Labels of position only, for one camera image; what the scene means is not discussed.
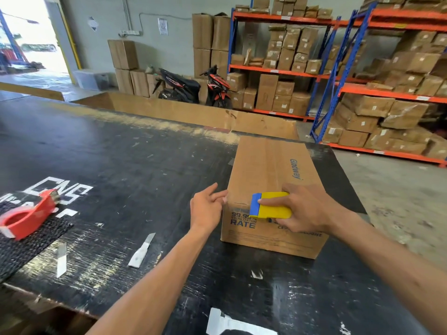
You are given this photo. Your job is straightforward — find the tall brown carton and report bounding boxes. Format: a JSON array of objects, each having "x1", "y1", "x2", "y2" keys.
[
  {"x1": 210, "y1": 50, "x2": 230, "y2": 79},
  {"x1": 212, "y1": 15, "x2": 231, "y2": 52},
  {"x1": 193, "y1": 49, "x2": 212, "y2": 79},
  {"x1": 192, "y1": 13, "x2": 214, "y2": 50}
]

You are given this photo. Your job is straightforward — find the printed brown cardboard box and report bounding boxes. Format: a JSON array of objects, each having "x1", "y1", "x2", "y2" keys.
[{"x1": 220, "y1": 135, "x2": 331, "y2": 259}]

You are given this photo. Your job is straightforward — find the flat cardboard sheet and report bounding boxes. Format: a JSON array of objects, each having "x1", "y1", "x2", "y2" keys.
[{"x1": 0, "y1": 81, "x2": 65, "y2": 102}]

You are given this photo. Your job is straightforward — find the white label sheet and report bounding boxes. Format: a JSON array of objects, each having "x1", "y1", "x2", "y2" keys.
[{"x1": 206, "y1": 308, "x2": 279, "y2": 335}]

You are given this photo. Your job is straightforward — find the grey wall conduit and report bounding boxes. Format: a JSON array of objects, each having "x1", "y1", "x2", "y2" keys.
[{"x1": 120, "y1": 0, "x2": 132, "y2": 31}]

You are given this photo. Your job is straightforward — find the yellow squeegee with blue edge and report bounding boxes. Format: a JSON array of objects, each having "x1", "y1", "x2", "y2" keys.
[{"x1": 249, "y1": 192, "x2": 293, "y2": 220}]

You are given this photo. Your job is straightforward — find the black non-slip mat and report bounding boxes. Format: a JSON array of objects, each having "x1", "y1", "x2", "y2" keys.
[{"x1": 0, "y1": 200, "x2": 74, "y2": 284}]

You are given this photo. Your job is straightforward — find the large open cardboard bin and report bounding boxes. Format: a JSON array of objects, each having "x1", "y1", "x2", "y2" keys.
[{"x1": 71, "y1": 92, "x2": 300, "y2": 141}]

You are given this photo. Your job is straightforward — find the white paper strip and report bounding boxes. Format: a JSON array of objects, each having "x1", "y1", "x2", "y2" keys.
[{"x1": 56, "y1": 242, "x2": 68, "y2": 279}]

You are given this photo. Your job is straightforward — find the person's left forearm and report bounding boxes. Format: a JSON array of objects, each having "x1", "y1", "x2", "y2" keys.
[{"x1": 85, "y1": 227, "x2": 214, "y2": 335}]

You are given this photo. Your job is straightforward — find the white plastic crate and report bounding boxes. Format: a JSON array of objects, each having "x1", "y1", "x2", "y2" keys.
[{"x1": 73, "y1": 69, "x2": 111, "y2": 91}]

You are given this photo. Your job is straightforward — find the red and black motor scooter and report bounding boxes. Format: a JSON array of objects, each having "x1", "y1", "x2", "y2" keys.
[{"x1": 199, "y1": 65, "x2": 233, "y2": 109}]

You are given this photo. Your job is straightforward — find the person's left hand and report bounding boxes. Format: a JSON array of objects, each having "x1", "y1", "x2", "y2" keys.
[{"x1": 190, "y1": 183, "x2": 228, "y2": 235}]

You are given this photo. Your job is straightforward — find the plain brown carton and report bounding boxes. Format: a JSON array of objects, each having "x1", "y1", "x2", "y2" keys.
[
  {"x1": 107, "y1": 39, "x2": 139, "y2": 70},
  {"x1": 115, "y1": 68, "x2": 135, "y2": 95},
  {"x1": 146, "y1": 73, "x2": 165, "y2": 99},
  {"x1": 130, "y1": 69, "x2": 151, "y2": 98}
]

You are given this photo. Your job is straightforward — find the rack load of cartons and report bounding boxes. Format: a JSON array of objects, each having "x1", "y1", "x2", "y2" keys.
[
  {"x1": 319, "y1": 0, "x2": 447, "y2": 161},
  {"x1": 228, "y1": 0, "x2": 341, "y2": 117}
]

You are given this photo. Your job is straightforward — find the white utility knife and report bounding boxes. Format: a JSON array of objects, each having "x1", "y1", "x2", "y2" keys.
[{"x1": 128, "y1": 232, "x2": 156, "y2": 269}]

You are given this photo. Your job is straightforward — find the red tape dispenser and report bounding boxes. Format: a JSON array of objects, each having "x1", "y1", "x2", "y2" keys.
[{"x1": 0, "y1": 188, "x2": 61, "y2": 241}]

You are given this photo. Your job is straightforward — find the blue and orange storage rack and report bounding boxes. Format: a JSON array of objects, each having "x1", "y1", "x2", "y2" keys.
[
  {"x1": 227, "y1": 0, "x2": 342, "y2": 122},
  {"x1": 310, "y1": 1, "x2": 447, "y2": 168}
]

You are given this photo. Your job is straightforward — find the person's right forearm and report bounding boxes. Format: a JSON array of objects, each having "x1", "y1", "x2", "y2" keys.
[{"x1": 330, "y1": 210, "x2": 447, "y2": 335}]

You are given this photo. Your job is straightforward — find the person's right hand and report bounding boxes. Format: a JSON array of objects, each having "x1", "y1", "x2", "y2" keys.
[{"x1": 257, "y1": 183, "x2": 346, "y2": 235}]

